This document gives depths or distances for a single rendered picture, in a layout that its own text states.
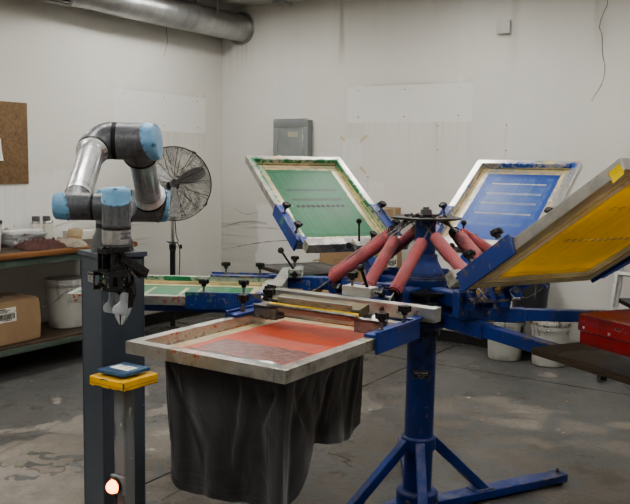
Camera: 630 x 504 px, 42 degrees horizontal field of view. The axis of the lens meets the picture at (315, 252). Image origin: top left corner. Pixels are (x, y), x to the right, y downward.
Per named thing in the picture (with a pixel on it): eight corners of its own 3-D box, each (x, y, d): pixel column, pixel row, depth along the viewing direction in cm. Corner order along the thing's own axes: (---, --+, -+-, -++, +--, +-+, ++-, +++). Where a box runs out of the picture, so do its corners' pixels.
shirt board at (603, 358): (737, 395, 242) (739, 368, 242) (641, 411, 224) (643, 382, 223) (460, 315, 361) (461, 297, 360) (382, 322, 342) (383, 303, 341)
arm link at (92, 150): (78, 114, 257) (48, 195, 217) (114, 115, 258) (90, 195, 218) (82, 147, 263) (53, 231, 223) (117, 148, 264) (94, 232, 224)
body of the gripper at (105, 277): (92, 292, 215) (91, 246, 214) (116, 288, 222) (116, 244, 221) (113, 295, 211) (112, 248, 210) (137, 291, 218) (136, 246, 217)
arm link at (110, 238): (116, 227, 221) (138, 229, 216) (117, 244, 221) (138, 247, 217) (95, 229, 214) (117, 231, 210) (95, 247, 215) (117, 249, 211)
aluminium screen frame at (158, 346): (285, 384, 214) (285, 370, 213) (125, 353, 245) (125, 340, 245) (417, 334, 280) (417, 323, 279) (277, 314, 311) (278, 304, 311)
